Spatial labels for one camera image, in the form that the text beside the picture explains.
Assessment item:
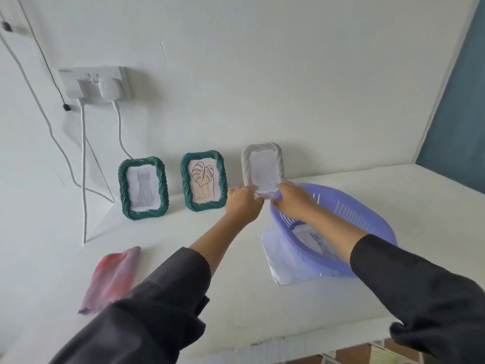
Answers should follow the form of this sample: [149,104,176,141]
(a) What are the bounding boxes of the thin white cable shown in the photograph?
[0,32,115,203]

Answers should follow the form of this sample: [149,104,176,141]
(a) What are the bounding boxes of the white rectangular charger adapter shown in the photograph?
[75,79,100,100]

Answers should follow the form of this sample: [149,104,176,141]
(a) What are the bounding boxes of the curved white charging cable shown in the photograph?
[112,101,132,160]

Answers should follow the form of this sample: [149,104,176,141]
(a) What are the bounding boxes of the white rounded charger adapter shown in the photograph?
[98,77,125,102]

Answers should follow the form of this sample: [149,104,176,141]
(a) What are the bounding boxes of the dark teal door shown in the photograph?
[415,0,485,196]

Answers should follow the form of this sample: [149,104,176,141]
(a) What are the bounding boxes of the white wall socket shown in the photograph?
[59,66,131,104]

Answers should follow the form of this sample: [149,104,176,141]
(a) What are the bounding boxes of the person's right hand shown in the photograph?
[270,181,323,222]

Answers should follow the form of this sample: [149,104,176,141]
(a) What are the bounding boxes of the grey frame with rose drawing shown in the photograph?
[240,142,285,201]

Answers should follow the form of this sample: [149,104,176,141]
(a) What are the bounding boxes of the purple plastic basket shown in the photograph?
[269,182,399,279]

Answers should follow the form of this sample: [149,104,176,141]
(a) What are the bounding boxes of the person's right forearm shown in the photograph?
[303,206,485,364]

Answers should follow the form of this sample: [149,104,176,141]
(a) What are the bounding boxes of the person's left hand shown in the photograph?
[225,185,265,226]

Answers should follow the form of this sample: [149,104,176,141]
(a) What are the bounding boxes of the black cable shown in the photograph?
[16,0,72,112]

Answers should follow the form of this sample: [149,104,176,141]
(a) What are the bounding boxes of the pink purple cloth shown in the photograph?
[77,246,142,316]

